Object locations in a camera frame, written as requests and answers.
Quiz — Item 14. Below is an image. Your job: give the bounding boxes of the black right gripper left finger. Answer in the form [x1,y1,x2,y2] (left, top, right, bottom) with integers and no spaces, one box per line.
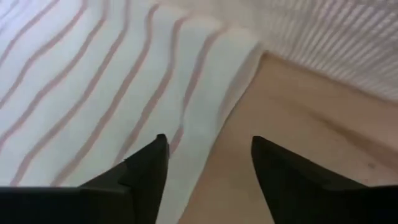
[0,133,170,224]

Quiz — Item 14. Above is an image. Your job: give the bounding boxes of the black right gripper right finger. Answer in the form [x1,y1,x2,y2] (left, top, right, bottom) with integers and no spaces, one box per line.
[251,136,398,224]

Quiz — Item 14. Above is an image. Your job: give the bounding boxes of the white towel with brown stripes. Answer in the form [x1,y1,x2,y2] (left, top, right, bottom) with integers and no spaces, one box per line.
[0,0,265,224]

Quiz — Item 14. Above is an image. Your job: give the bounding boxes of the white perforated plastic basket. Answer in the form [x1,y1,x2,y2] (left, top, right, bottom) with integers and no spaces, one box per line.
[161,0,398,104]

